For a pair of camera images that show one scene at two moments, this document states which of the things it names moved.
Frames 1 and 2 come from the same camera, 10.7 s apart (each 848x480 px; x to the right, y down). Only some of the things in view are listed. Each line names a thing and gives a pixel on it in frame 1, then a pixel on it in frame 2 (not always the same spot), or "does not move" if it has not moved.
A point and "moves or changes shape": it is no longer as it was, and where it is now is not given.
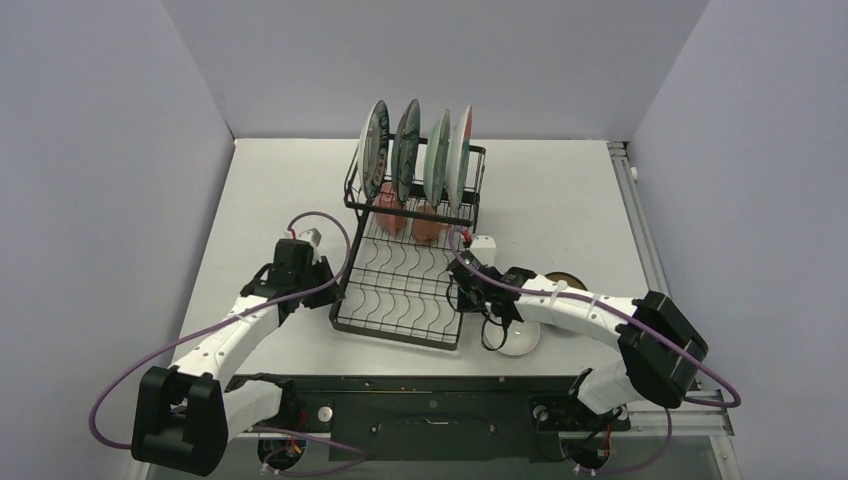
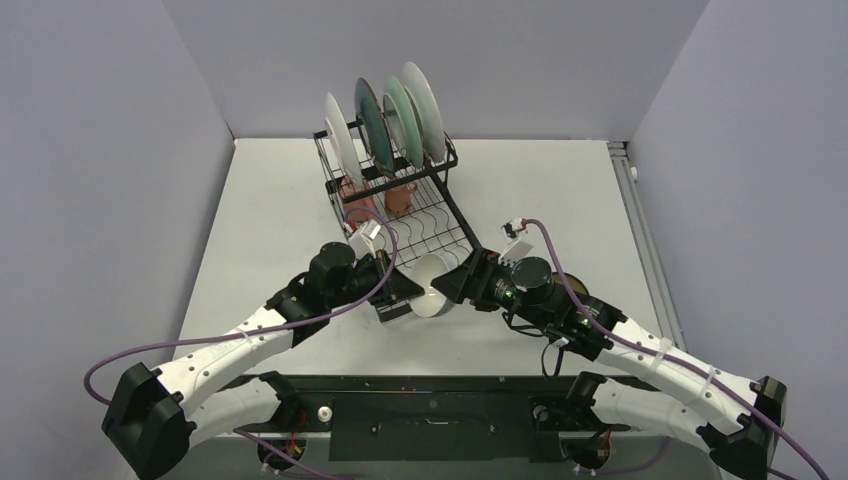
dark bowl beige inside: x=571 y=280 does not move
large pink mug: x=389 y=223 → x=349 y=187
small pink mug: x=426 y=232 → x=398 y=199
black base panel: x=432 y=418 does not move
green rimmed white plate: x=373 y=148 → x=342 y=138
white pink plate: x=458 y=156 → x=424 y=100
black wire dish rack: x=420 y=202 moves or changes shape
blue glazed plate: x=405 y=150 → x=373 y=125
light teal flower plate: x=436 y=157 → x=402 y=122
